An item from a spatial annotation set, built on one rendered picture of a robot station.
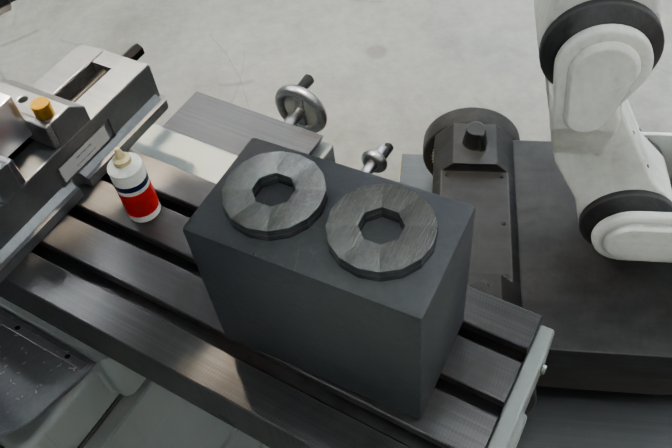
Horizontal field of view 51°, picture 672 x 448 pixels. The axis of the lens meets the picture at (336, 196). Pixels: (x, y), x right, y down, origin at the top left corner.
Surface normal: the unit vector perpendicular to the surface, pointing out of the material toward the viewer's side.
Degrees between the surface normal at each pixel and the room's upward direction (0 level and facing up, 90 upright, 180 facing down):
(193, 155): 0
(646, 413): 0
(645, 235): 90
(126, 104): 90
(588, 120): 90
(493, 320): 0
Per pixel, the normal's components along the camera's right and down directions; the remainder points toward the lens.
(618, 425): -0.08, -0.65
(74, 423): 0.87, 0.33
